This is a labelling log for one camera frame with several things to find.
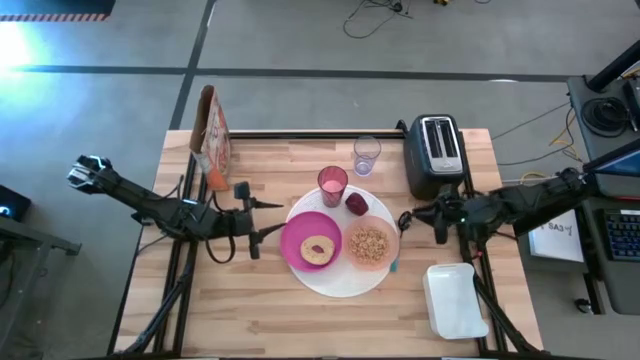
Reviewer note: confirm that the cereal rings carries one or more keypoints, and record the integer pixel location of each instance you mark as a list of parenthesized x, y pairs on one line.
[(368, 245)]

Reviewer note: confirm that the dark red apple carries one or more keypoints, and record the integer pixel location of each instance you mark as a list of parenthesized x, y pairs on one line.
[(357, 204)]

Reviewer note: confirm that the yellow tool on floor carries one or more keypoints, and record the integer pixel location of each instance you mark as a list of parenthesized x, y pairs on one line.
[(441, 2)]

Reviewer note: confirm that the white plastic container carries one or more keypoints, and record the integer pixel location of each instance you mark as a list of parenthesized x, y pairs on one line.
[(455, 300)]

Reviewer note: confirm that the magenta plastic plate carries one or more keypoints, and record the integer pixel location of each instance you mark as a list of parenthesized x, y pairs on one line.
[(297, 235)]

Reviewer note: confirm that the grey metal bench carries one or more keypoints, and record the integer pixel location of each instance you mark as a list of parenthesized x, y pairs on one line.
[(45, 240)]

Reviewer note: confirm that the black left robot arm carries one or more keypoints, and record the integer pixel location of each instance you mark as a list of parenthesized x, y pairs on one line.
[(150, 207)]

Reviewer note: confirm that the white paper sheet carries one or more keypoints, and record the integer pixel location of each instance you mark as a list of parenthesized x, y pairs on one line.
[(557, 240)]

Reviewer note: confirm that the black mat with hazard stripe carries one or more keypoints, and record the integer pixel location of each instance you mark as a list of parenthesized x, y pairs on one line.
[(50, 6)]

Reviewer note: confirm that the bagel with jam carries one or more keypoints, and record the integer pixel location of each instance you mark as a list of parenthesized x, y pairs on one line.
[(325, 257)]

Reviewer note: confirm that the black device with blue light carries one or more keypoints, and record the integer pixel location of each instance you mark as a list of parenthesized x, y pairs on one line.
[(12, 202)]

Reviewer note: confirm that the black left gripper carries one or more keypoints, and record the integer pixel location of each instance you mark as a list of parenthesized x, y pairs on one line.
[(230, 222)]

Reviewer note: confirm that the black keyboard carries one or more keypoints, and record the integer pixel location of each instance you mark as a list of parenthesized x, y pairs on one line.
[(622, 235)]

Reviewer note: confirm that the clear glass tumbler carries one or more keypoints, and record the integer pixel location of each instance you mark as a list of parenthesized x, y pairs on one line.
[(366, 155)]

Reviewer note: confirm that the round white woven placemat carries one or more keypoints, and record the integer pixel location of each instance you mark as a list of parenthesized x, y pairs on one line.
[(345, 282)]

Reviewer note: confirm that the orange pumpkin cereal box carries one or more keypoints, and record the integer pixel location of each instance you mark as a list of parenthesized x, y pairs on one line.
[(217, 145)]

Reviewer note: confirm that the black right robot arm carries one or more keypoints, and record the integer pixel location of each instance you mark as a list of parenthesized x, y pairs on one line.
[(525, 202)]

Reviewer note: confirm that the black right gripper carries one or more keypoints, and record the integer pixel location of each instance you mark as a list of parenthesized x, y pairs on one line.
[(457, 217)]

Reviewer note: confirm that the pale pink plastic bowl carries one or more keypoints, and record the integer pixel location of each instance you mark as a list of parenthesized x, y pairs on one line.
[(350, 265)]

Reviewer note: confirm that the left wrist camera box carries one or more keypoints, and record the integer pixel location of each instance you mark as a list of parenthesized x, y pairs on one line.
[(242, 190)]

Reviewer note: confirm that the black toaster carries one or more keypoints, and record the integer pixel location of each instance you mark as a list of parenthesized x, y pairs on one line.
[(425, 165)]

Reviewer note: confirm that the pink faceted tumbler with juice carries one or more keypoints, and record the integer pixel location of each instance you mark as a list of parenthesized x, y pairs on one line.
[(332, 187)]

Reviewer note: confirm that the grey desk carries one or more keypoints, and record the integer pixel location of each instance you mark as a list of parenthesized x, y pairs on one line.
[(574, 87)]

